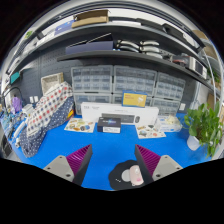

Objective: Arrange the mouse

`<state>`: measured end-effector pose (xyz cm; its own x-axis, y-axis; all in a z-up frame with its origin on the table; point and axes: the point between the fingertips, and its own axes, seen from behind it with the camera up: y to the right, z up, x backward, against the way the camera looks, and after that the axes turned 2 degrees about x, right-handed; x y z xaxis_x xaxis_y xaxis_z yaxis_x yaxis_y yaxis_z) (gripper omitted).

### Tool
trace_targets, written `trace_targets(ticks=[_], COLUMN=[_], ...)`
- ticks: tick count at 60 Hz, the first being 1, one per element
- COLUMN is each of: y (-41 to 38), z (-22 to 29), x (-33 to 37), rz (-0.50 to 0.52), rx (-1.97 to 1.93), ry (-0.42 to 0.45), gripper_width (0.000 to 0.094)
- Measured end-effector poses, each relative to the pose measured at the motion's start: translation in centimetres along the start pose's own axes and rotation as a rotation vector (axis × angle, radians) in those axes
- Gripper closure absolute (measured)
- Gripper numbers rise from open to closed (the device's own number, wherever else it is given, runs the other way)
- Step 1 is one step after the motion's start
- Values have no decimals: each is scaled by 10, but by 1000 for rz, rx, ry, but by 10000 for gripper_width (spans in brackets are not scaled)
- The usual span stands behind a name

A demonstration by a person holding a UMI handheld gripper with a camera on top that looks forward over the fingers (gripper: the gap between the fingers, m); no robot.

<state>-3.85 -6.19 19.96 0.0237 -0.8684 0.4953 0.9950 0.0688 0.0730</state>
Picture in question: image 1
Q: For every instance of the small black box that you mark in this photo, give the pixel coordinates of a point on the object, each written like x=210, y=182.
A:
x=109, y=125

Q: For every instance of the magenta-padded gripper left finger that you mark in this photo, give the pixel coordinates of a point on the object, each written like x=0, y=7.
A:
x=61, y=166

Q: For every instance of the white woven basket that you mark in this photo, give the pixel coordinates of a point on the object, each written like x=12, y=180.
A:
x=51, y=81

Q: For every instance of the grey drawer cabinet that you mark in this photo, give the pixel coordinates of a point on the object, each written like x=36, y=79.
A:
x=116, y=99
x=171, y=86
x=92, y=79
x=92, y=100
x=166, y=106
x=135, y=80

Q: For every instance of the white keyboard box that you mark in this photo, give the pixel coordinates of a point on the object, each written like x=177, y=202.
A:
x=96, y=110

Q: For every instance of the red and white patterned cloth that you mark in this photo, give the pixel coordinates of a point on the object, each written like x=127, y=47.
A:
x=48, y=106

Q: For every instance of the white and blue tissue box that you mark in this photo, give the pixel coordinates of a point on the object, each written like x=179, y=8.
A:
x=168, y=125

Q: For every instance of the green plant in white pot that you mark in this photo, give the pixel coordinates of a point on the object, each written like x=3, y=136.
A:
x=203, y=123

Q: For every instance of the black round mouse pad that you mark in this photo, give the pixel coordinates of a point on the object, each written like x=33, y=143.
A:
x=116, y=175

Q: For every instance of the pink computer mouse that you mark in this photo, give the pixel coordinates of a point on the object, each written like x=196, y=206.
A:
x=136, y=176

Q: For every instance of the purple plush toy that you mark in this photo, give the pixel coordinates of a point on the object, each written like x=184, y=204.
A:
x=16, y=104

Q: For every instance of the white wall socket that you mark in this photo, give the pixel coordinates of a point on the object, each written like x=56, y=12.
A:
x=182, y=106

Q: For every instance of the navy dotted cloth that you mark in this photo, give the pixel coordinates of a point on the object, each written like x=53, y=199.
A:
x=36, y=140

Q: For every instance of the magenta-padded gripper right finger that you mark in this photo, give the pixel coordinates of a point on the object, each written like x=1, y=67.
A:
x=165, y=166

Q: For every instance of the colourful sticker sheet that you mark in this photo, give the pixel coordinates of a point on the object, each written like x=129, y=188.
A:
x=79, y=125
x=150, y=131

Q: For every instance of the yellow card box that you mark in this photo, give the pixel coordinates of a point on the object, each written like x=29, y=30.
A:
x=134, y=99

